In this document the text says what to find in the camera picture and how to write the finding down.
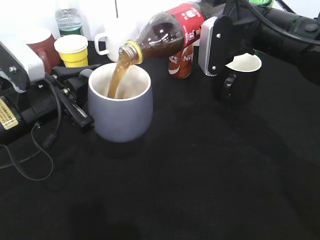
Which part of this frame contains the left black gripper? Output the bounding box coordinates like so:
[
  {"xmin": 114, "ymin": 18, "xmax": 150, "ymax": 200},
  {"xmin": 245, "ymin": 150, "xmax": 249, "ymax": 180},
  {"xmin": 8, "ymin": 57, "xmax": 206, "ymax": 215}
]
[{"xmin": 17, "ymin": 64, "xmax": 101, "ymax": 133}]

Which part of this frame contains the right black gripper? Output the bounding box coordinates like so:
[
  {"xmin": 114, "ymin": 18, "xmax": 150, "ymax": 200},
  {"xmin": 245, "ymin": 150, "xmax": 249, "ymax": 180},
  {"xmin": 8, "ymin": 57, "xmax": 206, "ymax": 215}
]
[{"xmin": 220, "ymin": 0, "xmax": 259, "ymax": 65}]

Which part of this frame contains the grey ceramic mug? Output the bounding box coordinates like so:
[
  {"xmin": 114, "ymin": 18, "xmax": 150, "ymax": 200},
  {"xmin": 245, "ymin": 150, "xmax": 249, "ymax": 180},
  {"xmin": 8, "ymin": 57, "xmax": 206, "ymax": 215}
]
[{"xmin": 87, "ymin": 63, "xmax": 153, "ymax": 143}]

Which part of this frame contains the red label iced tea bottle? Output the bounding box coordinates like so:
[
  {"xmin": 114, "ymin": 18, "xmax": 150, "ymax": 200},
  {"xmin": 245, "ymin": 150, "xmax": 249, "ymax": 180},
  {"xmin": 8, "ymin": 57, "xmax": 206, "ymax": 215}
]
[{"xmin": 118, "ymin": 0, "xmax": 226, "ymax": 65}]

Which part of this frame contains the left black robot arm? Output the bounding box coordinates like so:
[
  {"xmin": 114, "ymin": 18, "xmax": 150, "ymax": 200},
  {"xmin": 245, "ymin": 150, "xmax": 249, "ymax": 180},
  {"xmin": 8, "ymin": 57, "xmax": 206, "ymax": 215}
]
[{"xmin": 0, "ymin": 64, "xmax": 100, "ymax": 148}]

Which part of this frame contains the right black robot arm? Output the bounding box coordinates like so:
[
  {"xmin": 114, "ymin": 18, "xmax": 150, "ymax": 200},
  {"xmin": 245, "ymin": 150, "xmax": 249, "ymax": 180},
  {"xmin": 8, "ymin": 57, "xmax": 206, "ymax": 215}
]
[{"xmin": 223, "ymin": 0, "xmax": 320, "ymax": 85}]

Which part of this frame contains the green Sprite bottle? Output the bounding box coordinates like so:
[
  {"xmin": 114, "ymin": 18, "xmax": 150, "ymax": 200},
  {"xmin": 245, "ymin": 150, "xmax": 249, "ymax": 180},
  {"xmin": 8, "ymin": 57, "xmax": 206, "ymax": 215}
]
[{"xmin": 249, "ymin": 0, "xmax": 274, "ymax": 7}]

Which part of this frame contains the yellow paper cup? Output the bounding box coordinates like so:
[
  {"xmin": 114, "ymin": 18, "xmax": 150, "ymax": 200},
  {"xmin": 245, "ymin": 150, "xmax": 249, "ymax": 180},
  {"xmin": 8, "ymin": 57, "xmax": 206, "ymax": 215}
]
[{"xmin": 54, "ymin": 34, "xmax": 89, "ymax": 68}]

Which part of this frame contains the black ceramic mug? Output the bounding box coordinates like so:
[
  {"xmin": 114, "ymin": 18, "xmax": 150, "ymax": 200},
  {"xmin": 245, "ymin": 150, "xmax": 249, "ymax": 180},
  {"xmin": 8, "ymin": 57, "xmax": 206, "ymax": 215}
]
[{"xmin": 212, "ymin": 53, "xmax": 262, "ymax": 104}]

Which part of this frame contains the brown ceramic mug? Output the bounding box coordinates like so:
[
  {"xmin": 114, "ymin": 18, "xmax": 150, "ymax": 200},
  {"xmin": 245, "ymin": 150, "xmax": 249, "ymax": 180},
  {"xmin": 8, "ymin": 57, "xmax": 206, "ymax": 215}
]
[{"xmin": 21, "ymin": 27, "xmax": 61, "ymax": 75}]

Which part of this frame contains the white ceramic mug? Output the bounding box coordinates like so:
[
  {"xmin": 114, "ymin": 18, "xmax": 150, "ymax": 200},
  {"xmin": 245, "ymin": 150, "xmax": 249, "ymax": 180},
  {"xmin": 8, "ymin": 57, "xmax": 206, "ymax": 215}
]
[{"xmin": 94, "ymin": 18, "xmax": 139, "ymax": 62}]

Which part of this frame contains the clear water bottle green label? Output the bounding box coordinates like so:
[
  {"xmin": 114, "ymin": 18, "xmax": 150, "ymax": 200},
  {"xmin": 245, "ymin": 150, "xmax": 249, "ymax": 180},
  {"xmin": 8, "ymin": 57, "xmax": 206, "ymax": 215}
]
[{"xmin": 55, "ymin": 8, "xmax": 83, "ymax": 37}]

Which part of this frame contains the brown Nescafe coffee bottle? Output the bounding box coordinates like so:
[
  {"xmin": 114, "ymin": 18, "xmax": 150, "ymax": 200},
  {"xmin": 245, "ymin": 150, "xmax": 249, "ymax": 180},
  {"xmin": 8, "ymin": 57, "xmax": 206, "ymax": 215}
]
[{"xmin": 168, "ymin": 44, "xmax": 194, "ymax": 79}]

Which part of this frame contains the black table cloth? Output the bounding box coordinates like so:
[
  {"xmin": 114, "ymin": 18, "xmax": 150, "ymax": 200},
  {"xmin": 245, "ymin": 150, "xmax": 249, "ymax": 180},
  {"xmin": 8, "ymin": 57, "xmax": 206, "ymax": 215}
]
[{"xmin": 0, "ymin": 54, "xmax": 320, "ymax": 240}]

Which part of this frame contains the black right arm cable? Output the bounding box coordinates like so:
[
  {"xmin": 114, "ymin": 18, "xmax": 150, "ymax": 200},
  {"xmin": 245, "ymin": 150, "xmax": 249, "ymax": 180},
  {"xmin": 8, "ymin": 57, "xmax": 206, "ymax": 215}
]
[{"xmin": 239, "ymin": 0, "xmax": 320, "ymax": 46}]

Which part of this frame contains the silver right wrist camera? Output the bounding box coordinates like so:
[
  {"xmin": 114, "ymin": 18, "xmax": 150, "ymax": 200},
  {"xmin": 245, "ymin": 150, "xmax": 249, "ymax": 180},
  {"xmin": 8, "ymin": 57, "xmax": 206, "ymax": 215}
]
[{"xmin": 198, "ymin": 15, "xmax": 233, "ymax": 77}]

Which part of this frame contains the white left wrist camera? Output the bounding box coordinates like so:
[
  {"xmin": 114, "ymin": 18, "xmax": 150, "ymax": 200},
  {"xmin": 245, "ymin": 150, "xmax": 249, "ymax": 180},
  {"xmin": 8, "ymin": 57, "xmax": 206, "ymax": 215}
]
[{"xmin": 0, "ymin": 35, "xmax": 45, "ymax": 94}]

